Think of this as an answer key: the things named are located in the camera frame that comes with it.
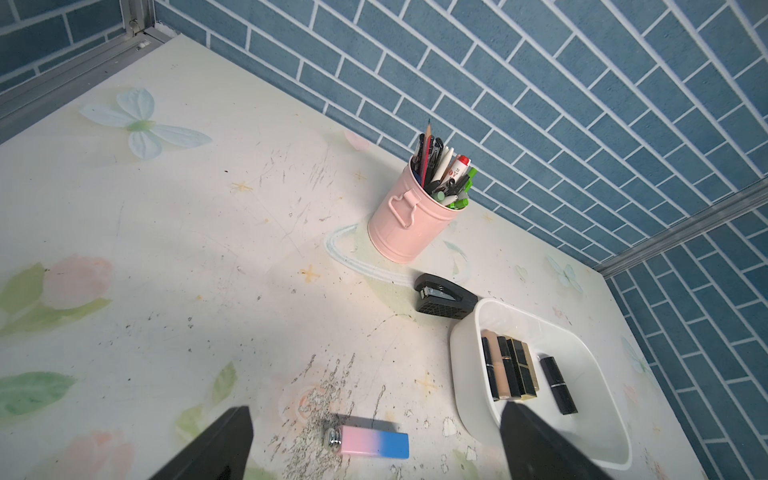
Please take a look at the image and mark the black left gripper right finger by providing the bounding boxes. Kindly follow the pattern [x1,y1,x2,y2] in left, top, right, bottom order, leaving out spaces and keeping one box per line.
[500,402,610,480]

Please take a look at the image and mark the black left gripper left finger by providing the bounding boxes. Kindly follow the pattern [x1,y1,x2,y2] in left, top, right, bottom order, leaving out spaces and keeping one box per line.
[151,406,254,480]

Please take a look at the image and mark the black lipstick gold band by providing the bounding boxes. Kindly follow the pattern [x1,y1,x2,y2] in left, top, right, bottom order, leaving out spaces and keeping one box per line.
[497,336,524,399]

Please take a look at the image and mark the white plastic storage box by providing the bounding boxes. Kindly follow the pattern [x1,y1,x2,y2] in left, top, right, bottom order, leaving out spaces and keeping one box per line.
[449,299,632,470]

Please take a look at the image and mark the long black lipstick tube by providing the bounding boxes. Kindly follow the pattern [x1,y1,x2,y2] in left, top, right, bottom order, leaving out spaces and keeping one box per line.
[539,356,578,415]

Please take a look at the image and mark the black gold square lipstick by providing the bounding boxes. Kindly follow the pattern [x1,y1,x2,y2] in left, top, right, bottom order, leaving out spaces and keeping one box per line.
[507,338,538,400]

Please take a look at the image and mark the black lipstick silver band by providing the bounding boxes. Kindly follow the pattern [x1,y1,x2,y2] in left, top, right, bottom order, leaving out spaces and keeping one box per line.
[481,336,500,401]

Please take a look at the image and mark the beige concealer tube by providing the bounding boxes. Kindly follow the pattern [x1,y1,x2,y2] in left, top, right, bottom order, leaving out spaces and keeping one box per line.
[482,330,511,400]

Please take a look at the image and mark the black stapler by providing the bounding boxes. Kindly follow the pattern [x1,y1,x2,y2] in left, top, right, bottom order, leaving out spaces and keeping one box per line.
[414,273,479,320]

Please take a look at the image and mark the pink metal pen bucket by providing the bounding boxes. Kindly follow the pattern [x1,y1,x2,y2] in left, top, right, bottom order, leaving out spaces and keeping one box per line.
[367,165,459,264]

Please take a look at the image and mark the red white marker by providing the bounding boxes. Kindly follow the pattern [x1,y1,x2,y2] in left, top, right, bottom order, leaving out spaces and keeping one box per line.
[448,155,471,182]

